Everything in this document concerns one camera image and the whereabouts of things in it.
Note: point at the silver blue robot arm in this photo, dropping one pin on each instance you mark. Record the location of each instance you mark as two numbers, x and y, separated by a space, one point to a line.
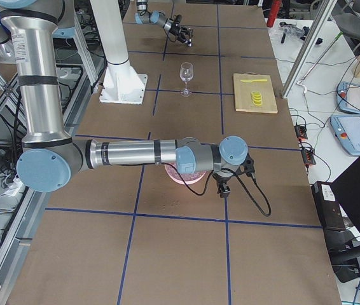
50 155
144 16

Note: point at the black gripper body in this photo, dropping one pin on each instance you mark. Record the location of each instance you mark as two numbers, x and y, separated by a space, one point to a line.
176 29
222 178

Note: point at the black box device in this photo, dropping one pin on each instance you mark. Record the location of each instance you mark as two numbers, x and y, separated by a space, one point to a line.
327 207

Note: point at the clear wine glass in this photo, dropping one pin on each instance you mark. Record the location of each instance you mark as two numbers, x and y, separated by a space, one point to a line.
186 74

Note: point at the yellow plastic knife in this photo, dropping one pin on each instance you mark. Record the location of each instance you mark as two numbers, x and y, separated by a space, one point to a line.
260 80

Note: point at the blue teach pendant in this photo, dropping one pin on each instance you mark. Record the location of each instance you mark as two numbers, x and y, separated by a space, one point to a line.
347 130
348 97

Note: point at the aluminium frame post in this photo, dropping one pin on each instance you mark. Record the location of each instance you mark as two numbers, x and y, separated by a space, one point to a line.
320 19

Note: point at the bamboo cutting board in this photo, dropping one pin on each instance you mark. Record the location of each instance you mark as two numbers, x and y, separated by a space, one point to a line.
244 99

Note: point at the pink bowl of ice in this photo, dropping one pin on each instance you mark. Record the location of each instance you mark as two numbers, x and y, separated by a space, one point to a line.
189 178

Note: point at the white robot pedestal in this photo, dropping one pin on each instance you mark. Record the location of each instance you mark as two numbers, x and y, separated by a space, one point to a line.
121 84

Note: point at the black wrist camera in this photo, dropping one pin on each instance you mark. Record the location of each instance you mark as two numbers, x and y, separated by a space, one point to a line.
248 166

